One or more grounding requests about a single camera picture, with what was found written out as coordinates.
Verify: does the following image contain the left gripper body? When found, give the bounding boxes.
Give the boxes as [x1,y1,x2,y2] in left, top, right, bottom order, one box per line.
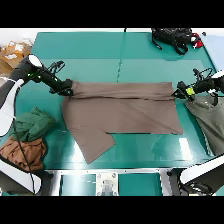
[49,79,74,97]

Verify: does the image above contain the silver frame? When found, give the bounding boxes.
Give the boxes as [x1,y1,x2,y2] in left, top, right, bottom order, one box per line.
[43,167,183,197]

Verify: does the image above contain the cardboard boxes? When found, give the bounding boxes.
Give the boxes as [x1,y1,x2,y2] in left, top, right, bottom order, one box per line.
[0,39,34,76]

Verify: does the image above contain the black bag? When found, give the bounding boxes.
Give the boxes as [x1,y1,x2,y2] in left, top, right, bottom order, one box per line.
[151,27,204,56]

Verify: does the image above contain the green garment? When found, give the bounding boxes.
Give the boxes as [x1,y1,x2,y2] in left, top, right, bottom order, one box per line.
[9,107,56,143]

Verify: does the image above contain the black cable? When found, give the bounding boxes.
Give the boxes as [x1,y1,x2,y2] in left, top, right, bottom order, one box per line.
[12,114,37,194]

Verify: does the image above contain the rust brown garment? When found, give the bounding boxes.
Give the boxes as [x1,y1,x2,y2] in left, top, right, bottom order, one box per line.
[0,136,47,172]

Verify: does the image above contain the brown T-shirt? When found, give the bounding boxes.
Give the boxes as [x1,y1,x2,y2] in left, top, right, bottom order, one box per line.
[61,80,184,165]

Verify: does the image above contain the olive grey garment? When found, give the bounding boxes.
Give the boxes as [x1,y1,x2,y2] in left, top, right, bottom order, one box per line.
[184,94,224,157]

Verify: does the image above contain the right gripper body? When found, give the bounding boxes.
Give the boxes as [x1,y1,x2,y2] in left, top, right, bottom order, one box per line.
[172,80,198,100]

